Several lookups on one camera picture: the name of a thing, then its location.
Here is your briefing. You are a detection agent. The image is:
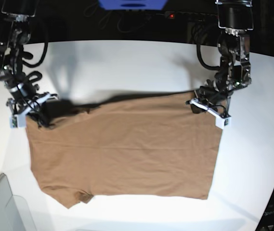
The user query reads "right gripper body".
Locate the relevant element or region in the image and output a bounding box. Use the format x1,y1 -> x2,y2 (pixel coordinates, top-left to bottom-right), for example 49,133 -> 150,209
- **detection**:
6,92 -> 59,118

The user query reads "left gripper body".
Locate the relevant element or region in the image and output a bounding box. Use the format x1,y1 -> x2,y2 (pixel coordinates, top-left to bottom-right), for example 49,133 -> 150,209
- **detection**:
186,88 -> 231,117

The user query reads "brown t-shirt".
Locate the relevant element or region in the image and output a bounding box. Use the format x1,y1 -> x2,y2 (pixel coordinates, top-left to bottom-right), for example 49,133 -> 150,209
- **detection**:
26,92 -> 222,208

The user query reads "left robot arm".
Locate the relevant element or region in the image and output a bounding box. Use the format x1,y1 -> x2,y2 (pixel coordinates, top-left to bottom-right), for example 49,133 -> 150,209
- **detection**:
186,0 -> 254,119

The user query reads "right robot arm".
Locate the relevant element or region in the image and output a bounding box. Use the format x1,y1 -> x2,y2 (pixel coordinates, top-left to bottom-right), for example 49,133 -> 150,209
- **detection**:
0,0 -> 59,129

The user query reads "power strip with red light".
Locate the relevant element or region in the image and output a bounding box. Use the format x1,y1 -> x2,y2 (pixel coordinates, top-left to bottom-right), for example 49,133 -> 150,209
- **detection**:
164,11 -> 217,21

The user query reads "grey box at table corner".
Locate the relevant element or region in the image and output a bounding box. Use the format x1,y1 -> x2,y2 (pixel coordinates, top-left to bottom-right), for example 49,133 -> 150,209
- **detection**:
0,173 -> 37,231

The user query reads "blue plastic bin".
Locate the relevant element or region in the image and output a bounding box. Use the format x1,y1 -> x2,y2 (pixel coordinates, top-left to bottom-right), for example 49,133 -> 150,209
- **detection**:
98,0 -> 167,10

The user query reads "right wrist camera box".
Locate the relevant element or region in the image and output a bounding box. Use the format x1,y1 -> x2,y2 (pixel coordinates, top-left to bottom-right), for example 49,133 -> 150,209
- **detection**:
9,115 -> 26,128

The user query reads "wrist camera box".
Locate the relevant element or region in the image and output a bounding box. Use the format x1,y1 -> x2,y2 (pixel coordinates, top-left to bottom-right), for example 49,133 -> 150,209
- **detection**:
9,115 -> 26,128
215,116 -> 232,129

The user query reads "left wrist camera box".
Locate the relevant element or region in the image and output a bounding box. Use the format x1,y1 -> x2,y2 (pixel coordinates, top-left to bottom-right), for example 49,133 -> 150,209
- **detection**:
215,116 -> 232,129

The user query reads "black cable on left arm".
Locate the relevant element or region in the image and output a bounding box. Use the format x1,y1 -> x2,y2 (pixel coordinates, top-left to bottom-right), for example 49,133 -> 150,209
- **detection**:
196,43 -> 221,71

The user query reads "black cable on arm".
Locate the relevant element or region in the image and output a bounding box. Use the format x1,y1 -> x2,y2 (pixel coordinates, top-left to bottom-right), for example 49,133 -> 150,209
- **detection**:
196,43 -> 221,71
22,40 -> 49,68

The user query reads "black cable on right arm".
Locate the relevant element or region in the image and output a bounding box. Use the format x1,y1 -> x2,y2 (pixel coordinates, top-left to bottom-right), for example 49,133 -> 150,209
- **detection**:
22,40 -> 49,68

